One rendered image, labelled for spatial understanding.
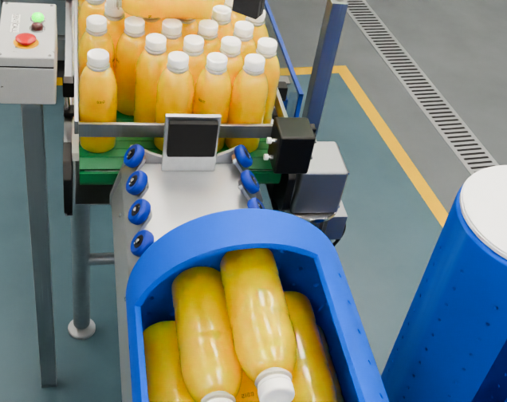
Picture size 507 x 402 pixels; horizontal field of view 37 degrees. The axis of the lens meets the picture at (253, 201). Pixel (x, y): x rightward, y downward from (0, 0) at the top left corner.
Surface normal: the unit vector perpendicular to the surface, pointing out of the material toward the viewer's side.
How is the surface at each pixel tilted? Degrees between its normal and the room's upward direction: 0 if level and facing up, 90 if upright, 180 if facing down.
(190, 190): 0
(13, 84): 90
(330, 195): 90
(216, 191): 0
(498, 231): 0
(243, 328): 47
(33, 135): 90
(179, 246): 37
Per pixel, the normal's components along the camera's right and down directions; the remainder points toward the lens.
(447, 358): -0.69, 0.40
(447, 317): -0.83, 0.27
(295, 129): 0.14, -0.74
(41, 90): 0.17, 0.67
